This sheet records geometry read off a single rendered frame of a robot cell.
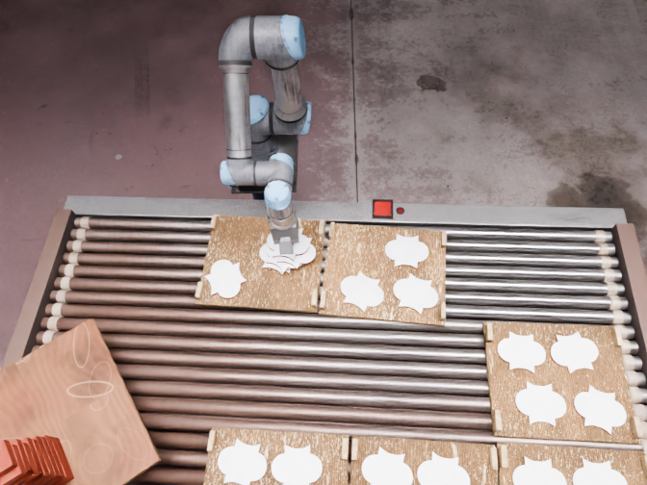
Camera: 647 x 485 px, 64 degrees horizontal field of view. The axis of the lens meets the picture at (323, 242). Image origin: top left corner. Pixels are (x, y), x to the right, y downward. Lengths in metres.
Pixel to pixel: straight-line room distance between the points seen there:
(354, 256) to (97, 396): 0.91
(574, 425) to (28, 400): 1.59
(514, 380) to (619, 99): 2.52
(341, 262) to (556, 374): 0.76
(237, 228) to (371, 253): 0.49
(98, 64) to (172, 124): 0.83
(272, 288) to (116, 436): 0.64
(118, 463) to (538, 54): 3.45
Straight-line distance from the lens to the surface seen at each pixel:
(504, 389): 1.72
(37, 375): 1.82
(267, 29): 1.56
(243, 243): 1.88
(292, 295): 1.76
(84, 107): 3.94
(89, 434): 1.70
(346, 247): 1.83
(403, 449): 1.64
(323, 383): 1.69
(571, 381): 1.79
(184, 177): 3.30
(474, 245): 1.90
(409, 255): 1.82
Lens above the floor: 2.56
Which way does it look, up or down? 61 degrees down
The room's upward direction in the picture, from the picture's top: 6 degrees counter-clockwise
